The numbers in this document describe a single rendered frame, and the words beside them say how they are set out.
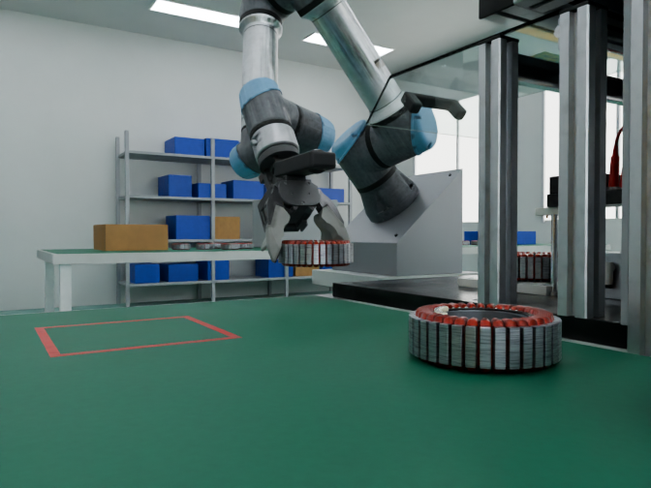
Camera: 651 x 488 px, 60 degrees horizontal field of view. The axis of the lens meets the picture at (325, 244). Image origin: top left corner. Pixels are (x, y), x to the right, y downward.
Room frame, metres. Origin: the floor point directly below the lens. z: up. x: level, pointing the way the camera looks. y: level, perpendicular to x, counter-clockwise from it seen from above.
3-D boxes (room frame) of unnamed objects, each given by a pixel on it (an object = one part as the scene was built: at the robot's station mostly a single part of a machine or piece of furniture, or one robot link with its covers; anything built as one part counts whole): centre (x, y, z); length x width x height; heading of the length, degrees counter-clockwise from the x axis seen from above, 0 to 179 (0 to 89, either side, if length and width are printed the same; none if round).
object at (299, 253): (0.84, 0.01, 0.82); 0.11 x 0.11 x 0.04
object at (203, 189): (7.03, 1.49, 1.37); 0.42 x 0.36 x 0.18; 34
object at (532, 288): (0.79, -0.29, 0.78); 0.15 x 0.15 x 0.01; 31
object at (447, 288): (0.84, -0.41, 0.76); 0.64 x 0.47 x 0.02; 121
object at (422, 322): (0.43, -0.12, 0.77); 0.11 x 0.11 x 0.04
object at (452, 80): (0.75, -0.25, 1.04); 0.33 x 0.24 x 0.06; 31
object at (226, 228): (7.14, 1.33, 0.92); 0.40 x 0.36 x 0.28; 31
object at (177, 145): (6.89, 1.72, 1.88); 0.42 x 0.36 x 0.21; 32
